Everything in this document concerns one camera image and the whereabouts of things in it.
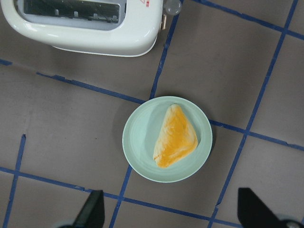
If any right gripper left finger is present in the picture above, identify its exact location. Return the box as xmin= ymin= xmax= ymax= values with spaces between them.
xmin=72 ymin=190 xmax=105 ymax=228

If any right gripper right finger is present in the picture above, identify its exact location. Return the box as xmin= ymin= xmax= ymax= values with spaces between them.
xmin=237 ymin=188 xmax=285 ymax=228

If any white two-slot toaster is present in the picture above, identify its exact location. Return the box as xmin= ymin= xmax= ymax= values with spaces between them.
xmin=0 ymin=0 xmax=163 ymax=57

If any brass toaster dial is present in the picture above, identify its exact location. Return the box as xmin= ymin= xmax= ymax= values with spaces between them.
xmin=160 ymin=14 xmax=167 ymax=30

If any grey toaster lever knob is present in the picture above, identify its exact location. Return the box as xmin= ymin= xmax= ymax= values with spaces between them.
xmin=163 ymin=0 xmax=182 ymax=16

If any orange triangular bread bun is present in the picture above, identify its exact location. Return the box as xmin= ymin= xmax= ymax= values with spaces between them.
xmin=153 ymin=104 xmax=198 ymax=168

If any light green plate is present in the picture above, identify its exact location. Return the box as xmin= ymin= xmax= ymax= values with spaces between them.
xmin=122 ymin=96 xmax=213 ymax=183

